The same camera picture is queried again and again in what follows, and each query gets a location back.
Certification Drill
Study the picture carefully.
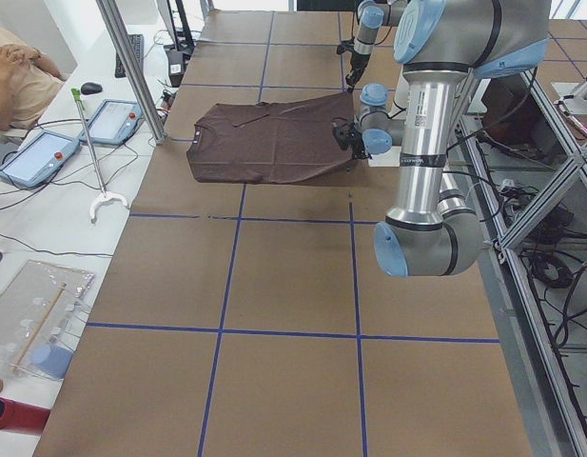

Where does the wooden stick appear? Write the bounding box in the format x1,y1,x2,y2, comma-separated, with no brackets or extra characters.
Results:
12,283,67,370

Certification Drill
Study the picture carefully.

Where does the person in beige shirt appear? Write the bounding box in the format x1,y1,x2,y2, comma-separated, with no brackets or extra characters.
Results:
0,28,65,131

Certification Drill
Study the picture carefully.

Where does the far teach pendant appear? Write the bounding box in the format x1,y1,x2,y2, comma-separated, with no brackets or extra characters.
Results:
87,99,143,146

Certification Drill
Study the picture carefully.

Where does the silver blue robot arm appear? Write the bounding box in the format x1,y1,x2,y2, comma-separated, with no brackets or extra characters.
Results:
346,1,550,277
345,1,408,92

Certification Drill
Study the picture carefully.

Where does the aluminium frame post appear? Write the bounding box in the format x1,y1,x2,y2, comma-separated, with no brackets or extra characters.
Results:
96,0,166,145

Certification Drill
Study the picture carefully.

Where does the wrist black camera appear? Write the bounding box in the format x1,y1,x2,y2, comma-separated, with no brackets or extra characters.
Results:
336,40,354,55
332,123,356,150

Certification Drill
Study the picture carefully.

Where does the black box with label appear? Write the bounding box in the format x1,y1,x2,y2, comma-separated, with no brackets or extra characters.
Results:
165,47,189,88

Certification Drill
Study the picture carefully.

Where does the red cylinder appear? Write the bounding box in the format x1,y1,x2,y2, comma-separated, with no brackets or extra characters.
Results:
0,397,51,435

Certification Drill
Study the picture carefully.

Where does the teach pendant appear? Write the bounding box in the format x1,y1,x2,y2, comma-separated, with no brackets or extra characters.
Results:
0,130,80,189
87,99,143,146

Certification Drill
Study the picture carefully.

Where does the clear acrylic box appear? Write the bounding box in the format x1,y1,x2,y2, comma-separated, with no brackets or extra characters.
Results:
0,260,95,380

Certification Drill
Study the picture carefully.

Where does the blue cup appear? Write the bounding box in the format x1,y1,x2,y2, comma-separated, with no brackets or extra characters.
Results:
31,344,74,380

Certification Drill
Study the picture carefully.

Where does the aluminium frame rail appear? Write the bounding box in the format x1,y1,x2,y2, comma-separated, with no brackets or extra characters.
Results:
456,61,587,456

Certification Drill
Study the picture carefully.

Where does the near teach pendant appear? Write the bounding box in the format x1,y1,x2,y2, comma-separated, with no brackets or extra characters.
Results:
0,130,80,189

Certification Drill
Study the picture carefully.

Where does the black keyboard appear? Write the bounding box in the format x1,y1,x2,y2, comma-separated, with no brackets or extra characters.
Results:
114,33,146,79

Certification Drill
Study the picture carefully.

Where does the reacher grabber stick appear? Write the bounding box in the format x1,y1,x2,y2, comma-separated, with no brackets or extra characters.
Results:
70,88,129,224

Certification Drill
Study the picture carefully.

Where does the dark brown t-shirt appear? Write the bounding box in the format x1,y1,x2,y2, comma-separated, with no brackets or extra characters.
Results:
186,92,354,185

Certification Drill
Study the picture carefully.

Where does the black computer mouse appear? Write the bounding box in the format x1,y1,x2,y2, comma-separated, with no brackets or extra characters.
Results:
80,82,103,95

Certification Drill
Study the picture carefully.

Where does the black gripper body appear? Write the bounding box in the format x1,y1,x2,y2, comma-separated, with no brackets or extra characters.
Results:
345,52,369,92
351,140,372,160

